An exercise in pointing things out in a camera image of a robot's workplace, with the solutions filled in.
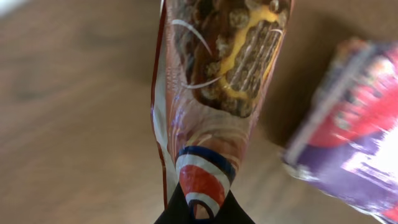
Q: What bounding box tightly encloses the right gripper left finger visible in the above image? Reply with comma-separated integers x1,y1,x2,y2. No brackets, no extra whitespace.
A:
154,184,192,224

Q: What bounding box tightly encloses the brown orange candy bar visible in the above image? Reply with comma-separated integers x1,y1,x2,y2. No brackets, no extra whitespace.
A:
150,0,294,223

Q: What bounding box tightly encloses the red purple snack bag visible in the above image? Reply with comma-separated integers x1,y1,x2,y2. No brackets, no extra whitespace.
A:
282,39,397,223

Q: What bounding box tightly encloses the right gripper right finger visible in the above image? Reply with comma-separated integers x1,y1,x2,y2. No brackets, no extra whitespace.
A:
213,191,255,224

